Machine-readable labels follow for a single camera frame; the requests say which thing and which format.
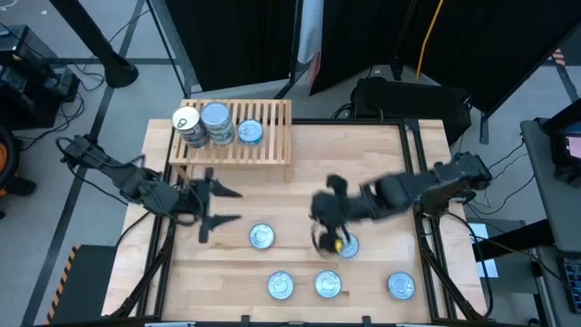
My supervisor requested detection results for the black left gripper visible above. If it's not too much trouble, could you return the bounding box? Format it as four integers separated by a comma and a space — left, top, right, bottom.
171, 166, 244, 245

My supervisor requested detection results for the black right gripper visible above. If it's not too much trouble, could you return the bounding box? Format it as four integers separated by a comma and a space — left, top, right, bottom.
310, 190, 365, 259

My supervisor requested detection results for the teal label tuna can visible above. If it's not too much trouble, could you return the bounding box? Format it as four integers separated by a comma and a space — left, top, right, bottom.
236, 118, 264, 146
266, 271, 296, 302
338, 233, 361, 260

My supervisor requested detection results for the red label fish can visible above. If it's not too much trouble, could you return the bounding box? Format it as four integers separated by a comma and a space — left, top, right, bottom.
314, 270, 343, 300
386, 271, 417, 302

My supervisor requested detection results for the wooden slatted shelf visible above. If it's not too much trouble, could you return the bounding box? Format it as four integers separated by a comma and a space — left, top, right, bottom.
168, 98, 293, 183

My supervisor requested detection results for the black equipment case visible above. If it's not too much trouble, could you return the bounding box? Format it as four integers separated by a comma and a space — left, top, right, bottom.
351, 75, 473, 134

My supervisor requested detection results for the hazard striped black platform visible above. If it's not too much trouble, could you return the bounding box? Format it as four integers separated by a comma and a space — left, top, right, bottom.
44, 243, 118, 326

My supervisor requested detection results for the black backdrop curtain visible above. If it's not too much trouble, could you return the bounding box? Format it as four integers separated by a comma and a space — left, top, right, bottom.
310, 0, 430, 97
399, 0, 581, 117
163, 0, 304, 92

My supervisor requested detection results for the black pole with round base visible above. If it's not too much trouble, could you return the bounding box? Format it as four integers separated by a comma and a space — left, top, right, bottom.
48, 0, 140, 90

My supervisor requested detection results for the black desk support beam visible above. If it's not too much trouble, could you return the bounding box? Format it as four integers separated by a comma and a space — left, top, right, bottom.
471, 219, 556, 263

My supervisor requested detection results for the white curtain strip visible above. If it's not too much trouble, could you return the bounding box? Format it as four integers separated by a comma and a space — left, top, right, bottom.
297, 0, 325, 64

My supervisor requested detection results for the black power supply box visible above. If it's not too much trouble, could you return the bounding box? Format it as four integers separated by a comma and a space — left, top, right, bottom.
43, 65, 82, 104

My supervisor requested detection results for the grey desk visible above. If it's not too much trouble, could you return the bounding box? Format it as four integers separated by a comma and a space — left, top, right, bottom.
519, 116, 581, 255

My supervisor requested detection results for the orange and black machine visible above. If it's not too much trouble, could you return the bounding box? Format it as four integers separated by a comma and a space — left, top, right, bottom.
0, 124, 37, 197

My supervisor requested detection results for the black electronics rack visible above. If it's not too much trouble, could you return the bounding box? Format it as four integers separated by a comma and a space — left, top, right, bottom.
0, 25, 63, 131

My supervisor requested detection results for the black monitor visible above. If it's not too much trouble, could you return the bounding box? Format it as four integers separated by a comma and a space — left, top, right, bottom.
542, 97, 581, 188

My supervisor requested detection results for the black keyboard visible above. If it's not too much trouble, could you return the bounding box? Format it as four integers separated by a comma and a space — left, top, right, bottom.
556, 255, 581, 315

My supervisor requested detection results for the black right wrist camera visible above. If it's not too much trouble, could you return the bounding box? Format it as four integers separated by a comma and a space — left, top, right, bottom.
325, 174, 350, 196

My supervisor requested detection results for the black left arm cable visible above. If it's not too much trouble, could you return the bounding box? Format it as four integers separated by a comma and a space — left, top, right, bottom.
113, 209, 153, 250

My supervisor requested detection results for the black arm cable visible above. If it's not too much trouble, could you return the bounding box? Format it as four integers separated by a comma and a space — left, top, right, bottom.
113, 209, 153, 250
444, 211, 496, 320

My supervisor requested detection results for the black table frame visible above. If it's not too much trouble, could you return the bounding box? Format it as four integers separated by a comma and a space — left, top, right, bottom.
102, 116, 491, 327

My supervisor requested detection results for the grey backdrop frame beam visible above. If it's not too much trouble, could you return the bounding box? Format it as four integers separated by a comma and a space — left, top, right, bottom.
145, 0, 203, 99

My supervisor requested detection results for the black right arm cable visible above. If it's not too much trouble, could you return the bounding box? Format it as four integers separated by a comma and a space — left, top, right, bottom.
444, 211, 496, 320

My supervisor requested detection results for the yellow cable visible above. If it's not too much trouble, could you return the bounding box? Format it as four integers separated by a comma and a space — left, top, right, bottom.
415, 0, 445, 83

